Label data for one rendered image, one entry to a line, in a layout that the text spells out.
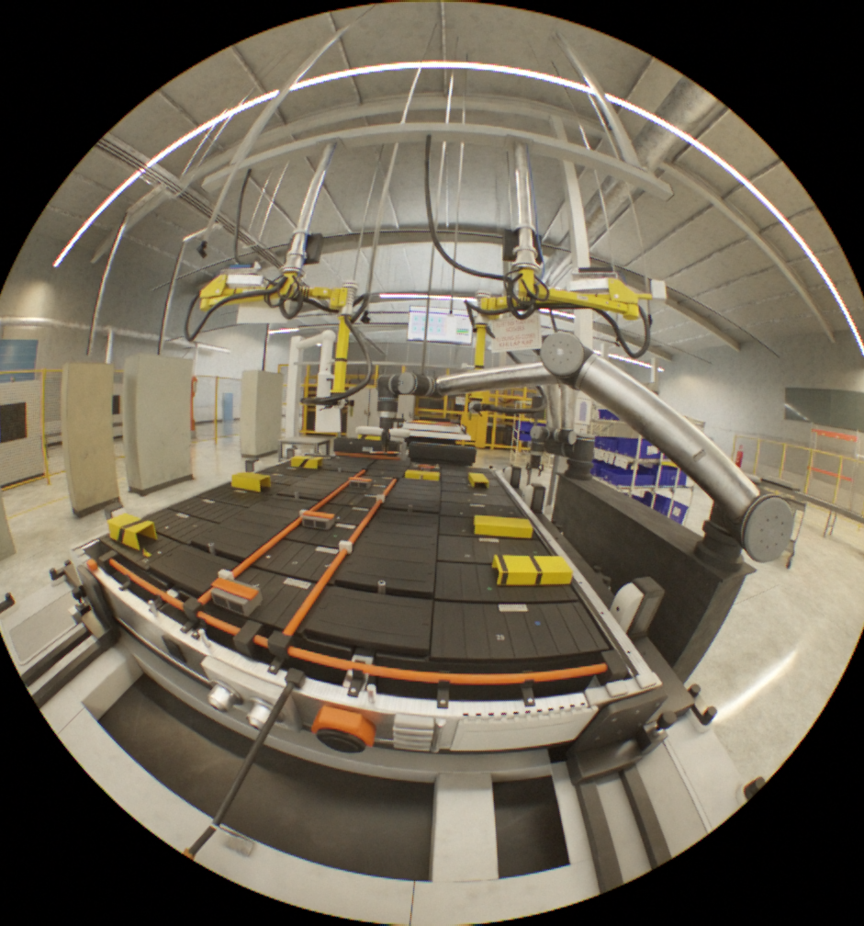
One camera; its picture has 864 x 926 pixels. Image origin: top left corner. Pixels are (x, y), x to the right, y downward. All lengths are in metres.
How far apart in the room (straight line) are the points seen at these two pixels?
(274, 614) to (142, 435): 4.69
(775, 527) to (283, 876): 1.21
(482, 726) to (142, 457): 5.03
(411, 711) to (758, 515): 0.94
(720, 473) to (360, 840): 1.11
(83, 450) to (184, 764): 4.31
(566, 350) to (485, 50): 9.01
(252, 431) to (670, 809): 7.51
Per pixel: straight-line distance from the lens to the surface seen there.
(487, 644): 0.46
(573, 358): 0.93
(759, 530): 1.01
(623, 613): 0.70
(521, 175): 2.09
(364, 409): 10.68
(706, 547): 1.33
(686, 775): 0.67
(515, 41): 9.44
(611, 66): 9.86
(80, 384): 4.68
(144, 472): 5.14
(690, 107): 7.69
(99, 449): 4.80
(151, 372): 5.15
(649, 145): 8.20
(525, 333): 1.83
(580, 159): 2.54
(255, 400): 7.22
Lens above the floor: 1.32
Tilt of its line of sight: 10 degrees down
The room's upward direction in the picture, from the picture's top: 4 degrees clockwise
